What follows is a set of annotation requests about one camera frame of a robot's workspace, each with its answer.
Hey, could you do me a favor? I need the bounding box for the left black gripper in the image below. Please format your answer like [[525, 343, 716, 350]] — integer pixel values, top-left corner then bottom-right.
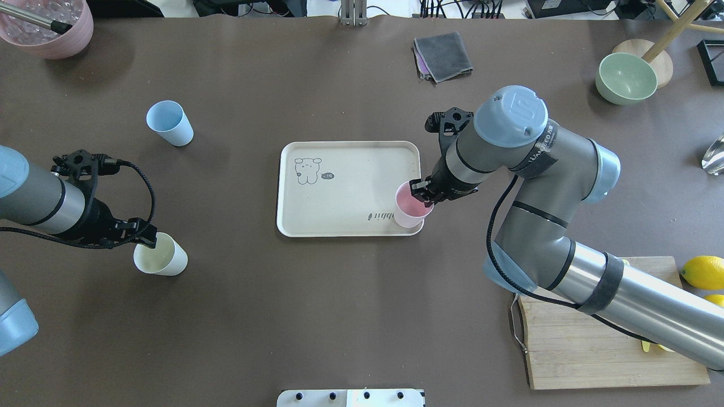
[[52, 150, 157, 249]]

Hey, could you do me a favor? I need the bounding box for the green bowl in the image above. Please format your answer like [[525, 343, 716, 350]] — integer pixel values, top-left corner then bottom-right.
[[595, 53, 658, 106]]

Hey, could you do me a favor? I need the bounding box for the cream rabbit tray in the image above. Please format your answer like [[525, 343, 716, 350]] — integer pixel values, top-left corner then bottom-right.
[[277, 141, 423, 238]]

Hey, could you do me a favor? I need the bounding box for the grey folded cloth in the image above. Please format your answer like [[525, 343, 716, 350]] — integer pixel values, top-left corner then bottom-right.
[[413, 32, 473, 83]]

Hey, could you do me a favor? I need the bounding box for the pink cup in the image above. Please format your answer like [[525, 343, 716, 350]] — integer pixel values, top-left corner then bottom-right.
[[393, 182, 434, 228]]

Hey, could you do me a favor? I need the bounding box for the whole yellow lemon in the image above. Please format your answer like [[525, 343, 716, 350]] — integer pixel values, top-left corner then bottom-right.
[[680, 256, 723, 291], [704, 294, 724, 308]]

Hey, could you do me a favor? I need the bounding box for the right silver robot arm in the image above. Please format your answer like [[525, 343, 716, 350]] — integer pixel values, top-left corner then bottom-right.
[[407, 85, 723, 371]]

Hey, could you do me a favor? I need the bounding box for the pink bowl with ice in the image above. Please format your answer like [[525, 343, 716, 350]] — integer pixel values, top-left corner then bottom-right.
[[1, 1, 94, 59]]

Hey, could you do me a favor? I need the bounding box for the aluminium frame post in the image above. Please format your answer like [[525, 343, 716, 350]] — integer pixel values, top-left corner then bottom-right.
[[339, 0, 368, 27]]

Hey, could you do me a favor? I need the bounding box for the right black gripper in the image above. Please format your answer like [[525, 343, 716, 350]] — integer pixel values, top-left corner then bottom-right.
[[410, 107, 481, 203]]

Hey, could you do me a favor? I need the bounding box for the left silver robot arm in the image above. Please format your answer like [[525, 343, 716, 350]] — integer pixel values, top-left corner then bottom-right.
[[1, 146, 157, 250]]

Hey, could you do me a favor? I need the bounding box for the wooden cutting board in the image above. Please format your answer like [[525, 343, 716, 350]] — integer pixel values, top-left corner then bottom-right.
[[511, 256, 710, 391]]

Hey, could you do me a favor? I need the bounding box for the wooden cup stand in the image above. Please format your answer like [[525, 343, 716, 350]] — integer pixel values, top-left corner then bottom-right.
[[613, 1, 723, 89]]

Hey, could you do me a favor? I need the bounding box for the blue cup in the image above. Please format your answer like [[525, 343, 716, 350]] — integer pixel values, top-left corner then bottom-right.
[[146, 100, 194, 147]]

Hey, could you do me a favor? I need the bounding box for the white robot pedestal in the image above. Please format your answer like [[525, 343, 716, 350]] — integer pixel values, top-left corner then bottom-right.
[[276, 388, 426, 406]]

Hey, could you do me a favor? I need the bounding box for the metal muddler tool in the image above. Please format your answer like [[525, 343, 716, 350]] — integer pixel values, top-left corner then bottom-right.
[[1, 2, 73, 34]]

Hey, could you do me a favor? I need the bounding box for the cream white cup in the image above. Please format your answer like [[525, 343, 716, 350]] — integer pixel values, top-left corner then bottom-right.
[[133, 232, 188, 276]]

